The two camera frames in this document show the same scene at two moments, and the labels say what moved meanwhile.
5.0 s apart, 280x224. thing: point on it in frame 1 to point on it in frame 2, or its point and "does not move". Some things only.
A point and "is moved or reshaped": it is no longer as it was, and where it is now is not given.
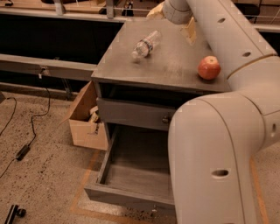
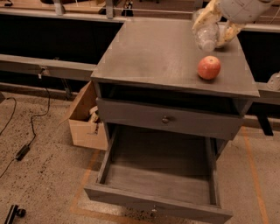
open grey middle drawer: (136, 171) does not move
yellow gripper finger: (157, 13) to (231, 31)
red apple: (209, 67) does not move
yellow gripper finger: (190, 32) to (210, 16)
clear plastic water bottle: (145, 46) is moved or reshaped
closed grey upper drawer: (134, 114) does not move
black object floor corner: (13, 213) does not move
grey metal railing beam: (17, 64) does not move
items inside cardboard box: (94, 114) does not move
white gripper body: (172, 10) to (240, 11)
